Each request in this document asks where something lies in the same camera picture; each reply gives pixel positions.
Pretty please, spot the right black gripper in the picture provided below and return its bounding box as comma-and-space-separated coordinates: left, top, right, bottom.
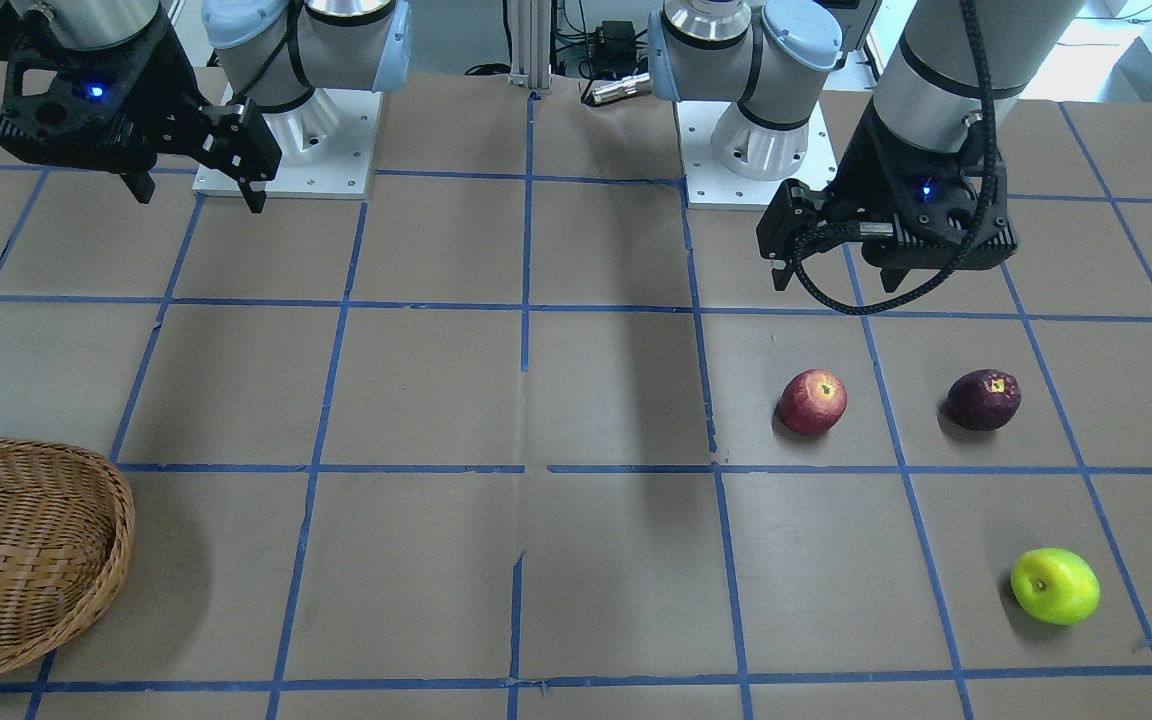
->
0, 22, 282, 214

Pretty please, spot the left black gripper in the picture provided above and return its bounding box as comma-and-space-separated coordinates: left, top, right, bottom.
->
756, 103, 1020, 293

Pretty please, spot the dark red apple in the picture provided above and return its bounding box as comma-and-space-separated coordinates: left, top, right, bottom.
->
943, 369, 1021, 430

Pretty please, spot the green apple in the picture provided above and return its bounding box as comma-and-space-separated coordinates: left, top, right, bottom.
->
1009, 547, 1102, 626

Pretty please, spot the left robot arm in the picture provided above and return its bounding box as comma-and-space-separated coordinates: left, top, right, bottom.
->
646, 1, 1082, 314

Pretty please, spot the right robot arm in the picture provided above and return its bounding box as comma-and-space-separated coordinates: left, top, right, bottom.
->
0, 1, 411, 213

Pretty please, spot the wicker basket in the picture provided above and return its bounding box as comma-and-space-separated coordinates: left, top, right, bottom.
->
0, 438, 136, 675

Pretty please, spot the silver metal connector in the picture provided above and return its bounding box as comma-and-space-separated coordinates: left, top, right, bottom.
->
581, 71, 652, 108

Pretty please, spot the black power adapter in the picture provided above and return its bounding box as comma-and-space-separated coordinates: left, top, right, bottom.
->
590, 20, 637, 63

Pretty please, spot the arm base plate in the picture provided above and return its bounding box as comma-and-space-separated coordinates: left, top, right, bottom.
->
192, 85, 384, 200
675, 101, 838, 211

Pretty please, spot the black braided cable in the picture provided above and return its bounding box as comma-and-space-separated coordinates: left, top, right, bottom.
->
789, 0, 999, 317

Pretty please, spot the aluminium frame post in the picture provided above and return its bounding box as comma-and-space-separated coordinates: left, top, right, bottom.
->
505, 1, 556, 96

